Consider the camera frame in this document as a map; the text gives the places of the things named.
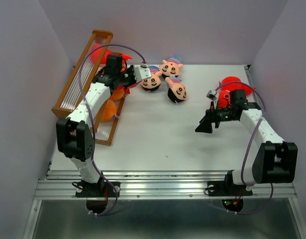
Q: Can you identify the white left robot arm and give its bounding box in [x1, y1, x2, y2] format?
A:
[56, 54, 138, 197]

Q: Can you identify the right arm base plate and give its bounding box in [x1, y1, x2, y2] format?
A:
[205, 181, 253, 198]

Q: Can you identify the cartoon boy doll upper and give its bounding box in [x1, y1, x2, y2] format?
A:
[158, 57, 183, 79]

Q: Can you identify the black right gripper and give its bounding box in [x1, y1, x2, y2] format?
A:
[194, 101, 237, 133]

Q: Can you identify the wooden toy shelf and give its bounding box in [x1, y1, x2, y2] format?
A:
[52, 30, 126, 146]

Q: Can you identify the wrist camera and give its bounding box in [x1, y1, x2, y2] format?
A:
[134, 63, 152, 82]
[206, 90, 219, 108]

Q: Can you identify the red shark plush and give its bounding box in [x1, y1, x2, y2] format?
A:
[219, 76, 256, 96]
[89, 48, 132, 65]
[217, 90, 231, 109]
[121, 63, 130, 96]

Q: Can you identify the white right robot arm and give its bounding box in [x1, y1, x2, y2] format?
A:
[195, 90, 298, 196]

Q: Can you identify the cartoon boy doll lower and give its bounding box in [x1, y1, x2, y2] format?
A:
[165, 75, 188, 104]

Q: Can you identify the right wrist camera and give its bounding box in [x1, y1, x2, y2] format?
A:
[206, 90, 219, 108]

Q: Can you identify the orange shark plush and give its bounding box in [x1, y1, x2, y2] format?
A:
[100, 100, 120, 122]
[109, 88, 125, 101]

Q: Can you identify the red shark plush back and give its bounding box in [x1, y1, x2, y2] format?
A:
[219, 76, 256, 96]

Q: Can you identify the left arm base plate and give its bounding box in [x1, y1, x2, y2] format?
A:
[72, 179, 121, 198]

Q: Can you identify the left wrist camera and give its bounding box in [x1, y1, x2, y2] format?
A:
[134, 63, 152, 82]

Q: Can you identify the aluminium frame rail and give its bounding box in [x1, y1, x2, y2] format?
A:
[34, 170, 299, 201]

